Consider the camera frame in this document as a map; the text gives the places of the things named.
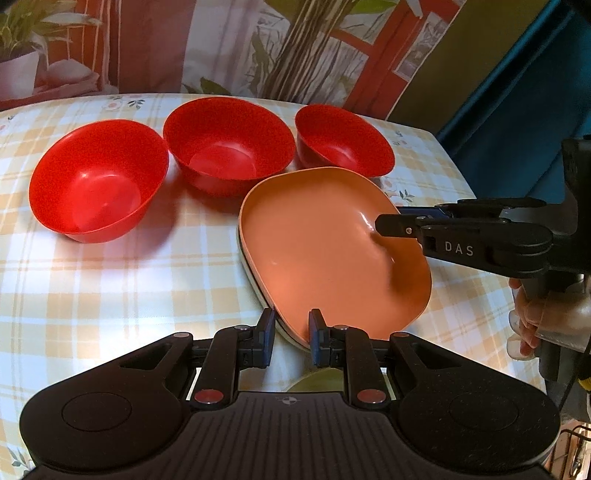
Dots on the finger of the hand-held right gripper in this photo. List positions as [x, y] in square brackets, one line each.
[461, 247]
[485, 207]

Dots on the printed wall cloth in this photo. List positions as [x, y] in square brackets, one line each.
[207, 46]

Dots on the red plastic bowl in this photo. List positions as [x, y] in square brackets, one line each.
[226, 143]
[92, 184]
[341, 138]

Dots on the yellow checked tablecloth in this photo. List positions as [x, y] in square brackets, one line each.
[138, 286]

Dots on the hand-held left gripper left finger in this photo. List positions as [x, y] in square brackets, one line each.
[268, 344]

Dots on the person's right hand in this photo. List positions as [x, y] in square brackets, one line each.
[526, 318]

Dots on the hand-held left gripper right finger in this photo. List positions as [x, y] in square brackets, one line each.
[316, 344]

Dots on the teal curtain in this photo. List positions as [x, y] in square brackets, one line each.
[531, 101]

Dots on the green plate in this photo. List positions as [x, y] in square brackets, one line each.
[318, 381]

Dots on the orange plate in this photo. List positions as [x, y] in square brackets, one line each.
[314, 249]

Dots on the olive green panel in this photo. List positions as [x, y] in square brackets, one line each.
[461, 55]

